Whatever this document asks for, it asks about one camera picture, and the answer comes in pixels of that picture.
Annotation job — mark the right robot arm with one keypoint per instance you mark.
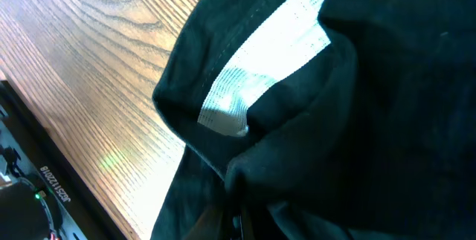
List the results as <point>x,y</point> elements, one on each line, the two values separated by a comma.
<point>31,208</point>

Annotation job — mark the black shorts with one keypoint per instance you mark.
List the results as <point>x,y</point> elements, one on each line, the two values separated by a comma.
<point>326,119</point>

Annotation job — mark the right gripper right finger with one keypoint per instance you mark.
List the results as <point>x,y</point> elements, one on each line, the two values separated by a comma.
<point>247,230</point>

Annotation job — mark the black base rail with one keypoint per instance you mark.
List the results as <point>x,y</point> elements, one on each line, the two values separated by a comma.
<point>26,147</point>

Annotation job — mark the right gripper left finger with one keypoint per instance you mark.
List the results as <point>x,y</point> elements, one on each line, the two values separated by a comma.
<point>213,224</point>

